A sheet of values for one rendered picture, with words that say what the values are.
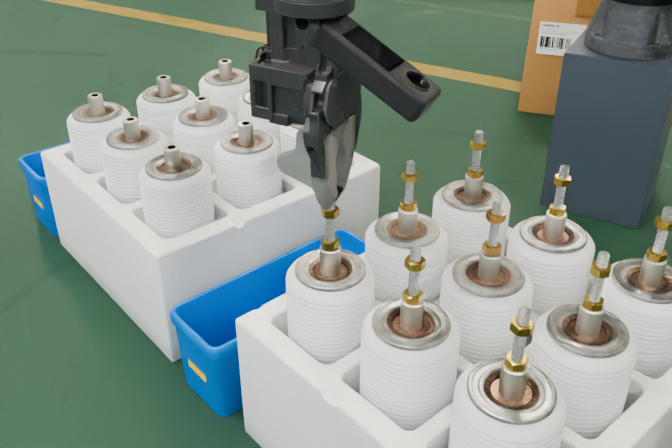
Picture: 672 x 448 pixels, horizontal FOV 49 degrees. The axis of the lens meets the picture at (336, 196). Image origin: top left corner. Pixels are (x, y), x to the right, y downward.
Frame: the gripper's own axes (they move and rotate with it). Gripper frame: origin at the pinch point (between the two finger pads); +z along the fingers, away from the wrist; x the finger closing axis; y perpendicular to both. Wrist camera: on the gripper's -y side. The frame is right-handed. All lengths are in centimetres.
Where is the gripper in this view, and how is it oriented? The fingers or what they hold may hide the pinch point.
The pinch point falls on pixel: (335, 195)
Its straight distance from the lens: 73.5
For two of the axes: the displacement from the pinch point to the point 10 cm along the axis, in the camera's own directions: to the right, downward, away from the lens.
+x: -4.5, 4.5, -7.7
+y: -8.9, -2.3, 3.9
